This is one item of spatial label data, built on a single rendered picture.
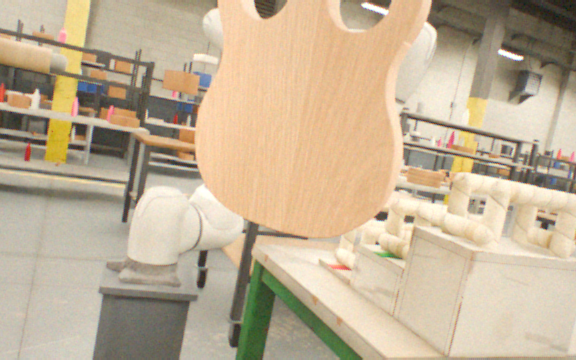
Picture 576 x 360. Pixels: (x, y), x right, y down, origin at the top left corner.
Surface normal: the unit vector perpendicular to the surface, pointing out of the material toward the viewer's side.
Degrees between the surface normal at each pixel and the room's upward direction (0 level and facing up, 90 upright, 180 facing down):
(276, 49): 96
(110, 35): 90
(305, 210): 96
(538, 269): 90
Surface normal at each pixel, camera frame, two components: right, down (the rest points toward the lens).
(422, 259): -0.90, -0.14
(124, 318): 0.28, 0.15
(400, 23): -0.46, 0.10
